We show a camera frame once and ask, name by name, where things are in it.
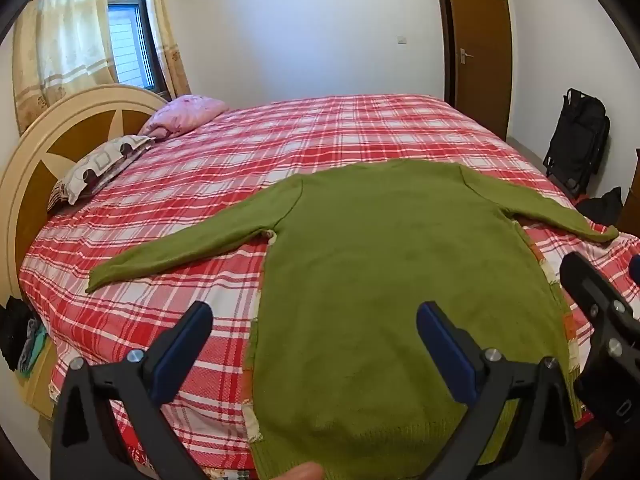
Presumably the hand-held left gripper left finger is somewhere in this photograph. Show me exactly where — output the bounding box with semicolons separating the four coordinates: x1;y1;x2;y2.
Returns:
50;301;216;480

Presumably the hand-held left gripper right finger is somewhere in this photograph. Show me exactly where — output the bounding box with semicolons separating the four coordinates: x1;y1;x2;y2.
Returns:
416;301;584;480

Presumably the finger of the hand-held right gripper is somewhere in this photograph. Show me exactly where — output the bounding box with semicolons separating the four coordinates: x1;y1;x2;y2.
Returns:
559;251;640;431

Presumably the green striped knit sweater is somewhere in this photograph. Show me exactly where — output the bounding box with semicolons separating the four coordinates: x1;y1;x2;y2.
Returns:
86;161;621;480

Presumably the person's left hand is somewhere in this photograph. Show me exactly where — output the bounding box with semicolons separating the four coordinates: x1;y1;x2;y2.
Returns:
277;461;326;480

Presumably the dark cloth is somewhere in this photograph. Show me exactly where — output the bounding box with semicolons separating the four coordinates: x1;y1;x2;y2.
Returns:
575;186;623;226

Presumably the brown wooden cabinet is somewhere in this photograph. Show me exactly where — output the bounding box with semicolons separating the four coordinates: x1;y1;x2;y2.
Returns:
615;149;640;236

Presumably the teal cloth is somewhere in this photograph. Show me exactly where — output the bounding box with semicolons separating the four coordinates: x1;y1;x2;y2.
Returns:
17;317;49;377

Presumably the black bag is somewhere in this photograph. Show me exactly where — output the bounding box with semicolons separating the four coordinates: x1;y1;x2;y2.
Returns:
542;88;611;196

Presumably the black cloth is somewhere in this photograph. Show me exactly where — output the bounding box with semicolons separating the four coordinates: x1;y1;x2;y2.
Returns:
0;296;36;372

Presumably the red plaid bedsheet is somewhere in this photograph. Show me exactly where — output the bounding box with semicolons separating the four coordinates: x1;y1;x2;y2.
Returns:
20;92;640;480

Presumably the brown patterned pillow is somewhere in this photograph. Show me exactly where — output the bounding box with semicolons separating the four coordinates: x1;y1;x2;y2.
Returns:
47;134;156;211

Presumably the cream wooden bed headboard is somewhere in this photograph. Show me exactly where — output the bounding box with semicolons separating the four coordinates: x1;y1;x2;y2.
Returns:
0;85;171;421

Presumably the pink pillow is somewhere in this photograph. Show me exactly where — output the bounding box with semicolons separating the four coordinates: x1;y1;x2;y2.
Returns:
137;94;230;138

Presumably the brown wooden door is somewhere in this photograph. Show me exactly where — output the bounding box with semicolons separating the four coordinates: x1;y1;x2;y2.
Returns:
432;0;513;141

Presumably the window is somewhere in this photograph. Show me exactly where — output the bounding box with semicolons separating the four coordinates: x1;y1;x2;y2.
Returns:
106;0;157;92

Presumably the cream floral curtain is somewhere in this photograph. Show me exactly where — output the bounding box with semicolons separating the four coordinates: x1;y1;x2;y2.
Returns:
12;0;121;133
141;0;192;101

